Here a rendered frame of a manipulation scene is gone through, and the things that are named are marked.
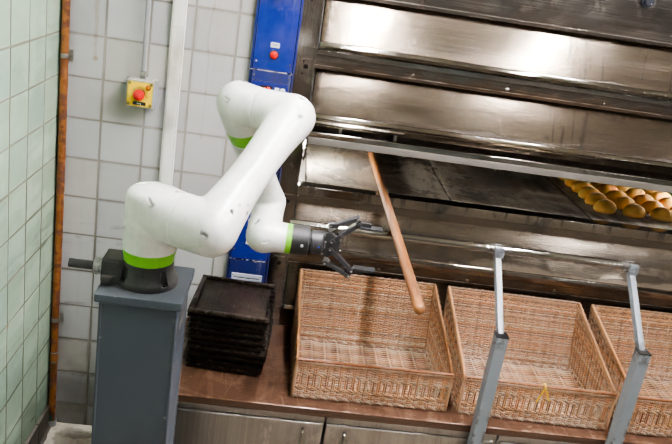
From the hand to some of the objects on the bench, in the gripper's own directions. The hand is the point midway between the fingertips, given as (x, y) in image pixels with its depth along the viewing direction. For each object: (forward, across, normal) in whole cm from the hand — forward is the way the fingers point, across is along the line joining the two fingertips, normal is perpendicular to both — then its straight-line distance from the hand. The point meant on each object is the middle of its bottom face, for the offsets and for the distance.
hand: (375, 250), depth 225 cm
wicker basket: (+9, +60, -32) cm, 68 cm away
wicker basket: (+128, +59, -32) cm, 144 cm away
